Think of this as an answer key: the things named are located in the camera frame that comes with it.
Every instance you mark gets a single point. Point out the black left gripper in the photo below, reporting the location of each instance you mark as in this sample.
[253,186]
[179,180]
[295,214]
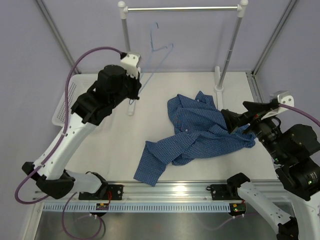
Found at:
[136,83]

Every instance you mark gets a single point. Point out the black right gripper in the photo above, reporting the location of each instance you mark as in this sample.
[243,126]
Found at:
[233,120]

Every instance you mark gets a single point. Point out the blue plaid shirt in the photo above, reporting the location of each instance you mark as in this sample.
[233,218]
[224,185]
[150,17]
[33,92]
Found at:
[200,132]

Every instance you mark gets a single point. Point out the light blue wire hanger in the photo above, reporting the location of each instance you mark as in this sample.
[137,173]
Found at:
[154,50]

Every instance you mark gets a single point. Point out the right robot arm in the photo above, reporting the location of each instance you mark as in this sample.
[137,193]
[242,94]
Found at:
[299,175]

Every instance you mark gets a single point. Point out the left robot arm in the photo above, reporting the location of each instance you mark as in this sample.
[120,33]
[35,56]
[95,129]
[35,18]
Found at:
[49,171]

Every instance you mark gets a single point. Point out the white and silver clothes rack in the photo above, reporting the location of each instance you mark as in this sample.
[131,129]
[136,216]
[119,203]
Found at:
[185,53]

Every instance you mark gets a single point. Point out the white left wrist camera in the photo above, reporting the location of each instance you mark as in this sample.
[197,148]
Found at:
[130,62]

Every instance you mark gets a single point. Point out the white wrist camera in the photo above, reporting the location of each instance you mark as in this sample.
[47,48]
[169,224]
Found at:
[280,97]
[130,62]

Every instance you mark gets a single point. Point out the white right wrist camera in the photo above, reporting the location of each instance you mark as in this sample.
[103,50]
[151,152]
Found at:
[280,97]

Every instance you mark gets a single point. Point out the white slotted cable duct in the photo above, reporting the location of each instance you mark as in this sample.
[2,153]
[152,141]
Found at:
[130,207]

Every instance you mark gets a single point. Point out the aluminium frame post left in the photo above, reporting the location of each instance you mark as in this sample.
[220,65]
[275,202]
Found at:
[48,18]

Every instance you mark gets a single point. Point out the aluminium frame post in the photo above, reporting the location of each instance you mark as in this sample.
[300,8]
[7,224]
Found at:
[281,23]
[48,18]

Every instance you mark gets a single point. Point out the aluminium mounting rail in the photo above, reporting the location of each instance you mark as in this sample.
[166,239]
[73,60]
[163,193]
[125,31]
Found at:
[180,192]

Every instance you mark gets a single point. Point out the aluminium frame post right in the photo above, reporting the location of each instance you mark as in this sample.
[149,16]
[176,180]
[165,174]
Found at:
[281,23]

